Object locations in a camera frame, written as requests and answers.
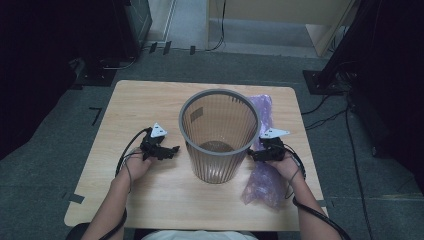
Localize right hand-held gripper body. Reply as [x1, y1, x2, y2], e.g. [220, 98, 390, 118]
[259, 127, 291, 163]

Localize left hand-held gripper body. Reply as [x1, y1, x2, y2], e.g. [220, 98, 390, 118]
[139, 122, 169, 162]

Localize purple plastic bag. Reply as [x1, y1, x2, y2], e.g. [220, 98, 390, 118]
[240, 94, 284, 212]

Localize brown translucent ribbed bin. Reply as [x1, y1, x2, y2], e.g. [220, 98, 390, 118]
[179, 90, 261, 185]

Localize person's left hand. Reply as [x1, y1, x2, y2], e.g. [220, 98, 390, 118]
[121, 148, 158, 183]

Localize person's right hand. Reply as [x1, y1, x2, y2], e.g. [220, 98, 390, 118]
[266, 154, 305, 184]

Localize person's white shirt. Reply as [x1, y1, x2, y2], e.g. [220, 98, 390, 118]
[141, 229, 259, 240]

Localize black equipment cabinet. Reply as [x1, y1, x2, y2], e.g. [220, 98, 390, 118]
[79, 0, 154, 61]

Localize black metal stand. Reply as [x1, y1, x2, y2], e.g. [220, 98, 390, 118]
[302, 0, 384, 96]

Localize dark curtain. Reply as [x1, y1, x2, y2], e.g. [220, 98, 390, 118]
[0, 0, 83, 161]
[346, 0, 424, 194]

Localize grey right wrist cord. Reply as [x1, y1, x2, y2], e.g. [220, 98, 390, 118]
[284, 156, 302, 200]

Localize grey wrist cord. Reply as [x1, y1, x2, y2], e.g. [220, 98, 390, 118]
[122, 151, 134, 193]
[284, 156, 302, 200]

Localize grey left wrist cord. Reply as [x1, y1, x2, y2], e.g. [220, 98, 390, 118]
[122, 151, 134, 193]

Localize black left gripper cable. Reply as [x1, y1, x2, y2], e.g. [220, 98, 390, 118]
[99, 127, 153, 240]

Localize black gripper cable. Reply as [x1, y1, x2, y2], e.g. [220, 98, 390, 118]
[281, 143, 352, 240]
[99, 127, 153, 240]

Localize long black floor cable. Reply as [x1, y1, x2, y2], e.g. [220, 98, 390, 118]
[344, 98, 375, 240]

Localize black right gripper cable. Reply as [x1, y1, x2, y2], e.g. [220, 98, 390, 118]
[281, 143, 352, 240]

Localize black floor base plate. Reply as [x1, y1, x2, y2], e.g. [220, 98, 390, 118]
[71, 58, 118, 88]

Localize black hanging cable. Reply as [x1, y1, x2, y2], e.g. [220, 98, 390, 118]
[204, 0, 228, 53]

